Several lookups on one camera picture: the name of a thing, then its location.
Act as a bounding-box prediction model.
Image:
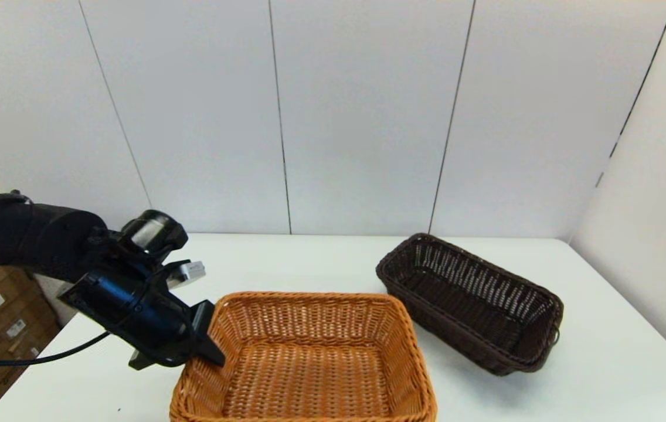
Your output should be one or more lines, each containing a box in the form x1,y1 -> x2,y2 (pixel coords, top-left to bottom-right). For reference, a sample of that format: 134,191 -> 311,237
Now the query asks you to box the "orange wicker basket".
169,291 -> 438,422

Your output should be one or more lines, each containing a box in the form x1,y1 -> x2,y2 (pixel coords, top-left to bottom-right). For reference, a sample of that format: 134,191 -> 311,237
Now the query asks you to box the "dark brown wicker basket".
375,233 -> 564,376

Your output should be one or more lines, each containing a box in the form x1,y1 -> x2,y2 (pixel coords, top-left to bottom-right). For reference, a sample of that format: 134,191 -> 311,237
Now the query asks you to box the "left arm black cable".
0,331 -> 112,367

